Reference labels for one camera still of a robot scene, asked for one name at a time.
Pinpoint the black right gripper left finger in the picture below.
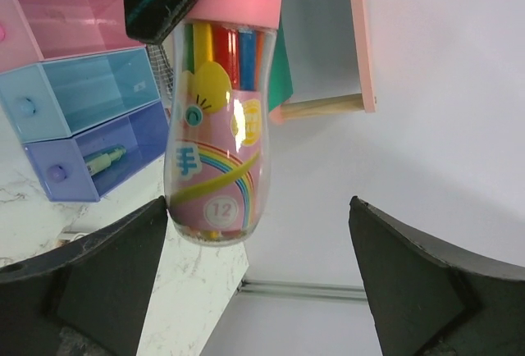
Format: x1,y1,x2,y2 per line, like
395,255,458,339
1,197,167,355

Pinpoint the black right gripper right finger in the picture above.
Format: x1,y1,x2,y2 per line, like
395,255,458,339
349,196,524,355

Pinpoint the four-compartment pastel organizer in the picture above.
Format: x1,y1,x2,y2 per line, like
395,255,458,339
1,0,168,203

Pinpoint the green correction pen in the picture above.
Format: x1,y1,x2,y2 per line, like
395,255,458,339
84,145,126,176

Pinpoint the pink crayon bottle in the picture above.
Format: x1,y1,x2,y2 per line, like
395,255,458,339
164,0,281,246

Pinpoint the spiral notebook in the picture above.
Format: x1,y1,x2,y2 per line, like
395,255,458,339
146,44,173,109

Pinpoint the green book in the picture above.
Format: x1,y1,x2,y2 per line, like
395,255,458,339
268,21,294,112

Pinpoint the pink oval shelf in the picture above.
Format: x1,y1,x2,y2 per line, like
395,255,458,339
270,0,377,123

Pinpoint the aluminium frame rail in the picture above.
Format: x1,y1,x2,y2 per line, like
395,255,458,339
238,279,368,302

